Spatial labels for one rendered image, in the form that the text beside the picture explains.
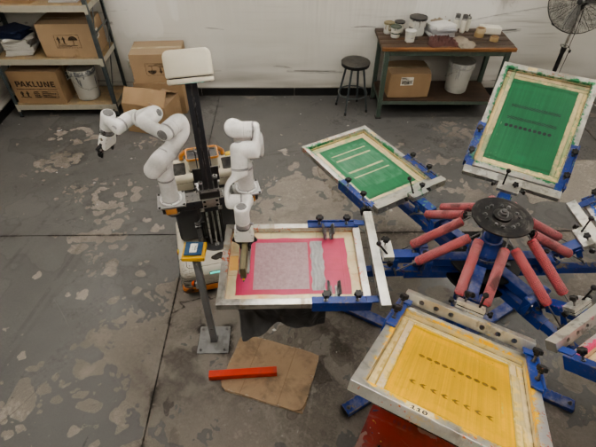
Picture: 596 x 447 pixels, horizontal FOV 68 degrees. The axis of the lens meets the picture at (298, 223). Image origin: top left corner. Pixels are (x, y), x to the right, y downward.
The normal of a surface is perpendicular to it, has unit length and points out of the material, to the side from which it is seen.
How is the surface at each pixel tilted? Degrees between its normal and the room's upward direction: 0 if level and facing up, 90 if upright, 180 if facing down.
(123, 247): 0
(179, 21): 90
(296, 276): 0
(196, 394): 0
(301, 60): 90
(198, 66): 64
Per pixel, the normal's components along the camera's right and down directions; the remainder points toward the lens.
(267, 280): 0.01, -0.72
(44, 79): -0.01, 0.69
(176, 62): 0.24, 0.28
